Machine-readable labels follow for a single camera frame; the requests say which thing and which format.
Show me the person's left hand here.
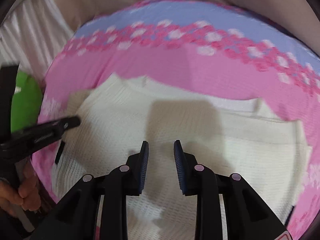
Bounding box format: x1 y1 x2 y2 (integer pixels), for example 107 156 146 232
0 172 42 217

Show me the pink floral blanket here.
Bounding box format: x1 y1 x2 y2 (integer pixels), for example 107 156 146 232
30 0 320 240

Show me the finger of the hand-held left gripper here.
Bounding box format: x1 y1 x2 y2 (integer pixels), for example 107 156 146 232
14 116 81 153

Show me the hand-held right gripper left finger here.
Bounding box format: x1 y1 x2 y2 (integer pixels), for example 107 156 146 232
41 140 150 240

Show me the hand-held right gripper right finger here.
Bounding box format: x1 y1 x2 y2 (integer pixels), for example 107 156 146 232
173 139 288 240

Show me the white satin curtain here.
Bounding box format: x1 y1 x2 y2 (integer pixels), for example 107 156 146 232
0 0 77 67

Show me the green plush pillow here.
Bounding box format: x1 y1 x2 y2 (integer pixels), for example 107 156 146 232
11 70 43 133

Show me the white red navy knit sweater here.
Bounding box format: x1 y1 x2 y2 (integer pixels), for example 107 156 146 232
51 74 313 240

